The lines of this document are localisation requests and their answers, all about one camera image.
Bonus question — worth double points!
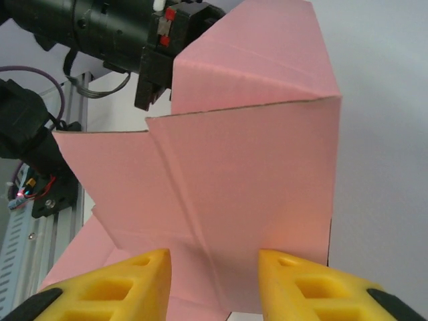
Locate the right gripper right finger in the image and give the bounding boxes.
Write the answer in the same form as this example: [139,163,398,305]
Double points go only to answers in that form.
[259,249,428,321]

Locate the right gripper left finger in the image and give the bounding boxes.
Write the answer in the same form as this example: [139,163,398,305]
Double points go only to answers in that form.
[0,247,173,321]

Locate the pink paper box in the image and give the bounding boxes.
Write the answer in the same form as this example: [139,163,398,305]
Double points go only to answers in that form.
[36,0,342,321]

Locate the circuit board with lit LED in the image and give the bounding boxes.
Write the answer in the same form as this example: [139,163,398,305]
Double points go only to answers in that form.
[6,179,37,210]

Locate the grey ribbon cable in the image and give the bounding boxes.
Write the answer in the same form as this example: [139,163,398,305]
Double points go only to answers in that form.
[65,49,131,98]

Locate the slotted grey cable duct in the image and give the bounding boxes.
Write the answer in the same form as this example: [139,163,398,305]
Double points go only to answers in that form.
[0,207,37,321]

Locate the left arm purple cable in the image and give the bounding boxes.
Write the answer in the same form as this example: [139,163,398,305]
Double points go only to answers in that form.
[0,66,64,128]

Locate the left red wire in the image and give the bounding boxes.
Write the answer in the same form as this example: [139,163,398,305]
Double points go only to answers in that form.
[25,175,58,201]

